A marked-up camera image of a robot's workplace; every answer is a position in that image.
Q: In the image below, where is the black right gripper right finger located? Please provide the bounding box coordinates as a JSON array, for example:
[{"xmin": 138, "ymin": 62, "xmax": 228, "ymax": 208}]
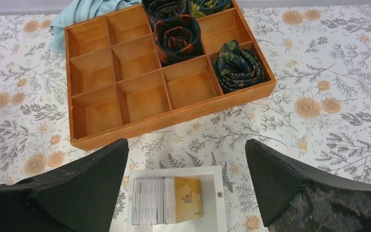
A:
[{"xmin": 245, "ymin": 139, "xmax": 371, "ymax": 232}]

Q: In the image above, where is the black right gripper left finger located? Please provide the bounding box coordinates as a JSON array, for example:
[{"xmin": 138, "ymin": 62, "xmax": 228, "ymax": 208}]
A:
[{"xmin": 0, "ymin": 138, "xmax": 129, "ymax": 232}]

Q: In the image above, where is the gold credit card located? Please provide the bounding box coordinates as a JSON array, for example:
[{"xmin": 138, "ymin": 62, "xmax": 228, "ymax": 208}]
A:
[{"xmin": 174, "ymin": 177, "xmax": 203, "ymax": 223}]

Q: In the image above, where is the stack of white cards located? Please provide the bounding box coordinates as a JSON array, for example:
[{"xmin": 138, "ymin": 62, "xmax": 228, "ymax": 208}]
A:
[{"xmin": 131, "ymin": 177, "xmax": 176, "ymax": 225}]

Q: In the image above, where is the white card box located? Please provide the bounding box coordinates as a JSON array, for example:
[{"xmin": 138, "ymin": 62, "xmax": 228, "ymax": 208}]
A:
[{"xmin": 109, "ymin": 166, "xmax": 227, "ymax": 232}]

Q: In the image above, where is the floral patterned table mat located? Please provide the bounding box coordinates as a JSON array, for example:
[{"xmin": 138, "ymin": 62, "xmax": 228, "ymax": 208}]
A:
[{"xmin": 0, "ymin": 4, "xmax": 371, "ymax": 232}]

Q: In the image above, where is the orange wooden compartment tray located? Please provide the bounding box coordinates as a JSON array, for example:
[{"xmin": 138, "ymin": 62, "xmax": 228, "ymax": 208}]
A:
[{"xmin": 64, "ymin": 1, "xmax": 277, "ymax": 150}]

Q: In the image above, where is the rolled tie green pattern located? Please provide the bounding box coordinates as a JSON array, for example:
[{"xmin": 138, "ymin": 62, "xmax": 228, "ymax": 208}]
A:
[{"xmin": 213, "ymin": 40, "xmax": 265, "ymax": 94}]

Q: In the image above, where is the rolled tie orange pattern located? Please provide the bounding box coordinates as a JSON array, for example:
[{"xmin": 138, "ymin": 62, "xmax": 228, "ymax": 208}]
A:
[{"xmin": 154, "ymin": 14, "xmax": 204, "ymax": 67}]

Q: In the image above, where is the light blue cloth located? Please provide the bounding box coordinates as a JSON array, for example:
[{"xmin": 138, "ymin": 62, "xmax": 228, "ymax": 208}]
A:
[{"xmin": 49, "ymin": 0, "xmax": 141, "ymax": 54}]

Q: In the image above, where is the rolled tie dark striped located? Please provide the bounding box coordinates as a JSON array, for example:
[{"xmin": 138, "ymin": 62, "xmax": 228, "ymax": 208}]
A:
[{"xmin": 142, "ymin": 0, "xmax": 190, "ymax": 30}]

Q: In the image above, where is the rolled tie yellow green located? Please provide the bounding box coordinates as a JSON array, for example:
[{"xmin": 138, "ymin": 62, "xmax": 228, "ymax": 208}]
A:
[{"xmin": 190, "ymin": 0, "xmax": 232, "ymax": 19}]

